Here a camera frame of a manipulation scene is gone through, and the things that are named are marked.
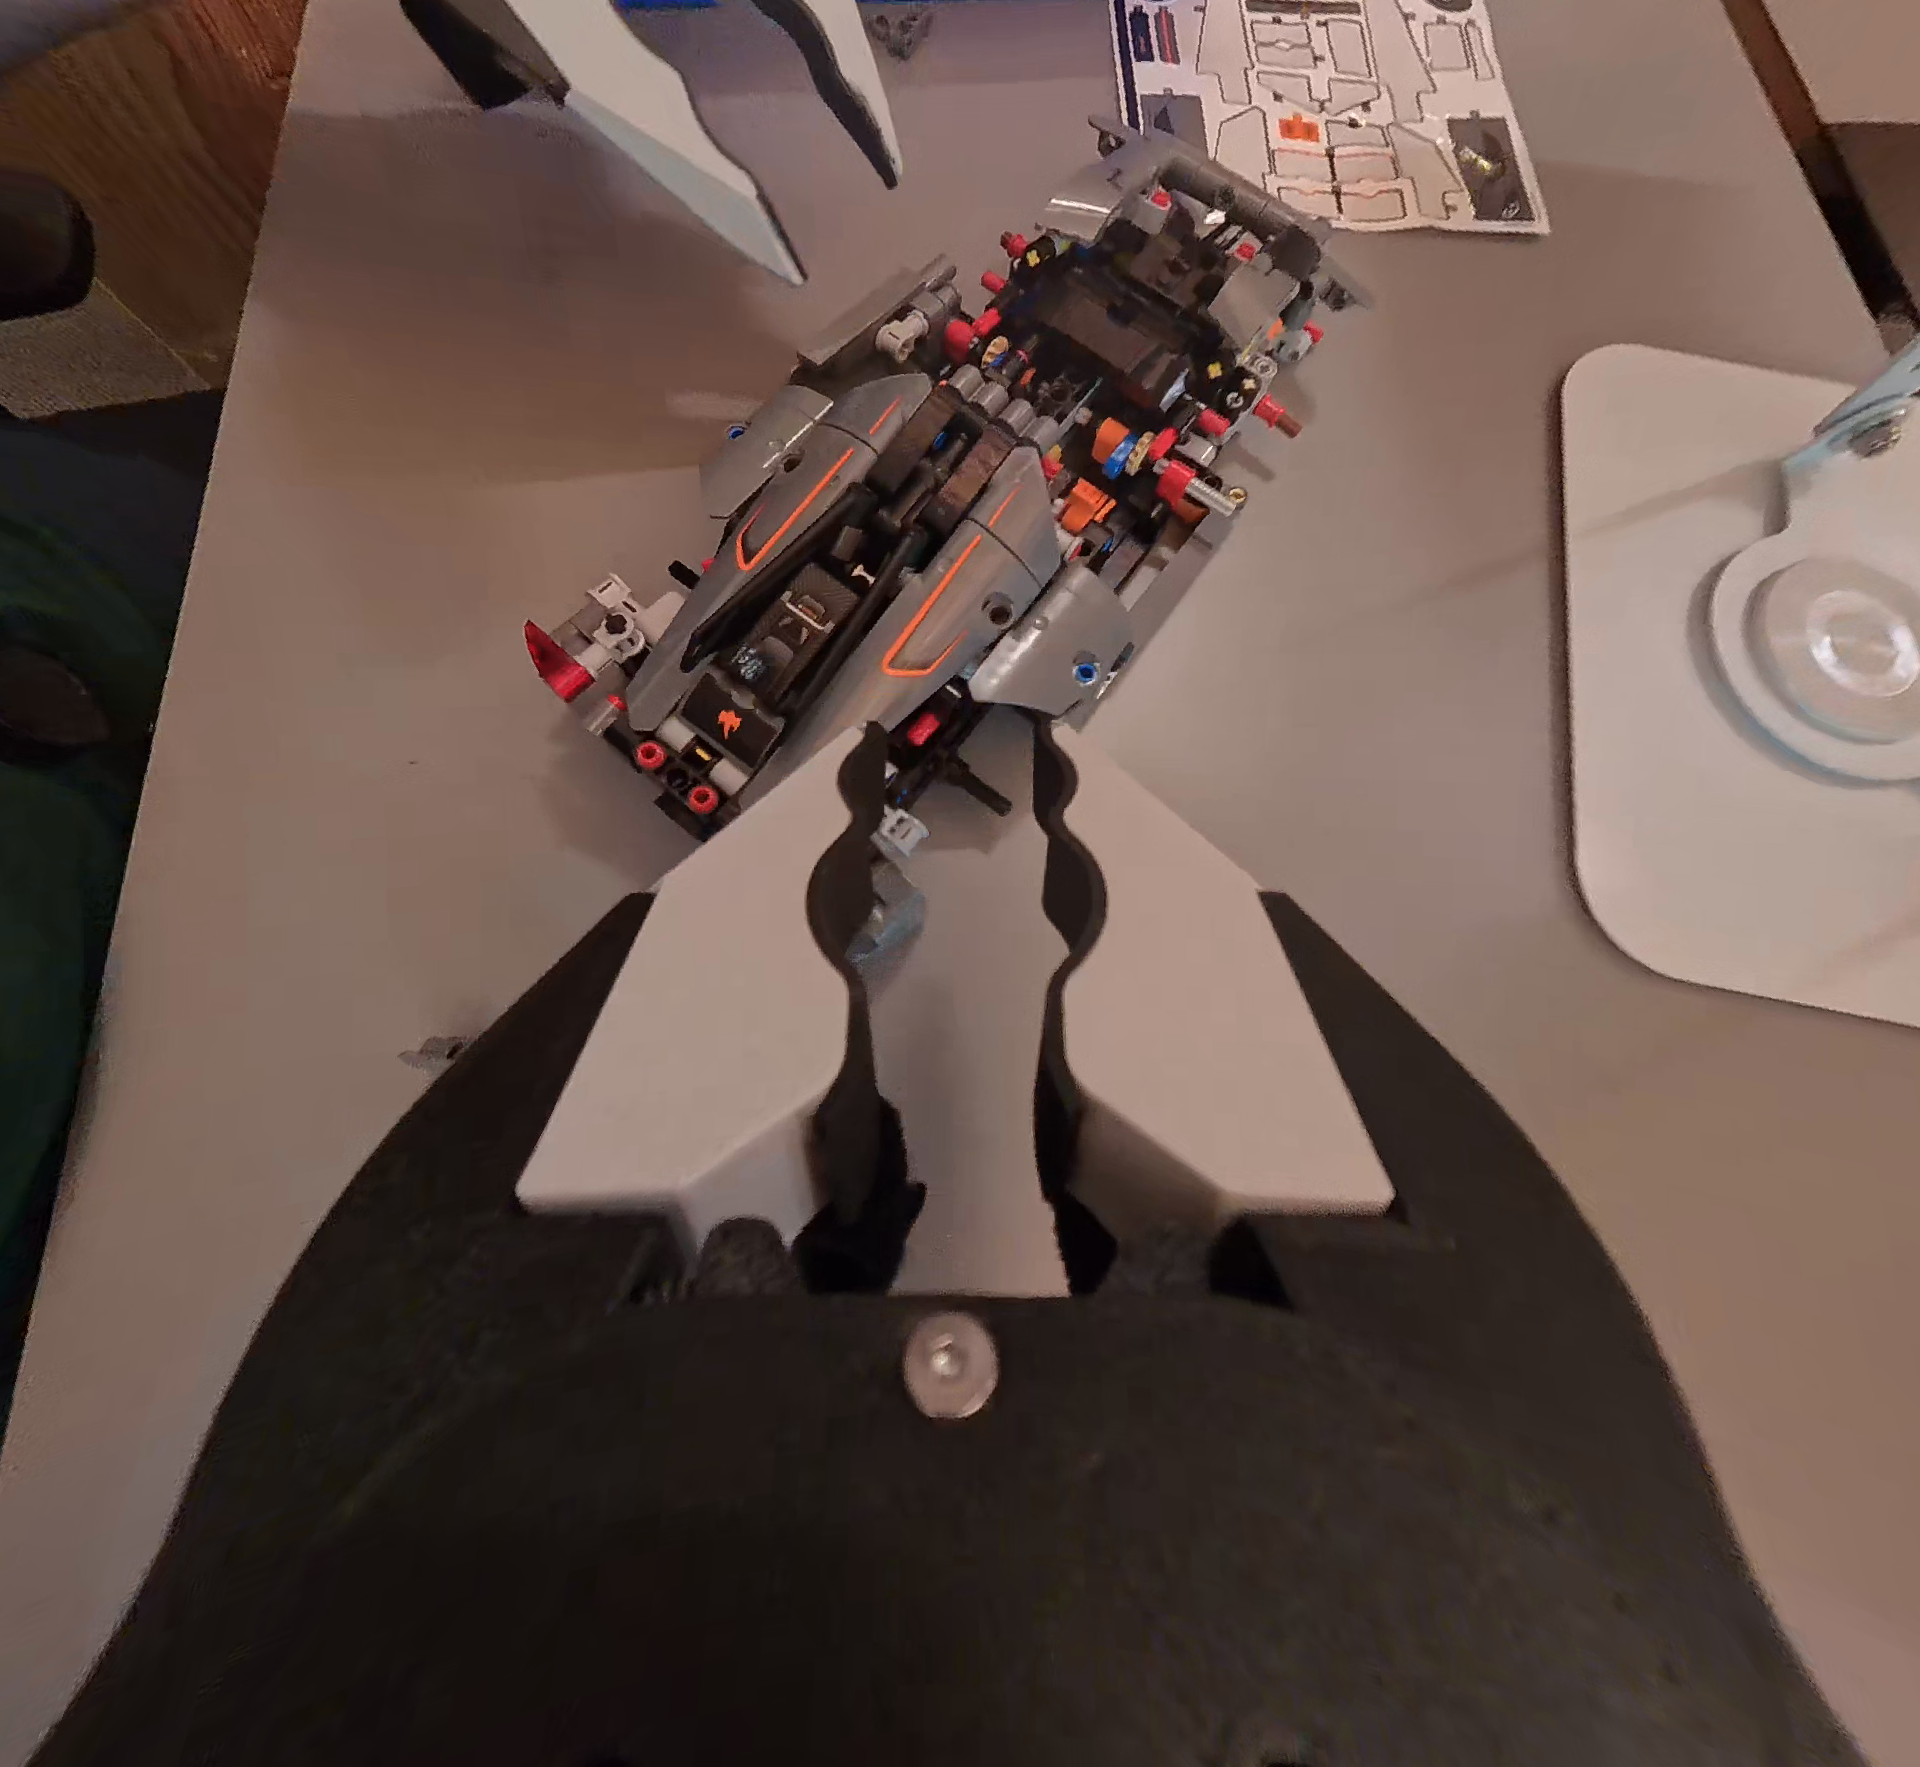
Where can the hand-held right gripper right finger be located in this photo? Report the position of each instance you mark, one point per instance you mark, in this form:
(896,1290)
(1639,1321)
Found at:
(1216,1046)

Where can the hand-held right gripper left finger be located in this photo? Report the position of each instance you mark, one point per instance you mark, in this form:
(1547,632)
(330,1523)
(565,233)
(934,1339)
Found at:
(705,1046)

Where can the grey black lego car model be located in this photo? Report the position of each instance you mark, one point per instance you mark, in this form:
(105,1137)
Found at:
(931,521)

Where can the small grey lego piece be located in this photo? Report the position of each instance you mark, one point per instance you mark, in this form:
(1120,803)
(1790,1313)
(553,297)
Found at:
(903,30)

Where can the lego sticker sheet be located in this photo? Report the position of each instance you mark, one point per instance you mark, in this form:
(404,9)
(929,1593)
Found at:
(1351,40)

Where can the dark chair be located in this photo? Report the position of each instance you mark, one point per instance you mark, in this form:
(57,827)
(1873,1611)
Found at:
(38,245)

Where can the white stand with metal arms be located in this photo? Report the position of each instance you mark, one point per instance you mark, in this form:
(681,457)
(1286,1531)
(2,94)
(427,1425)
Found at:
(1667,747)

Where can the person's green shirt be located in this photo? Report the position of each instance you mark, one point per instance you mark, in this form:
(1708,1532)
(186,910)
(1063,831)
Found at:
(60,822)

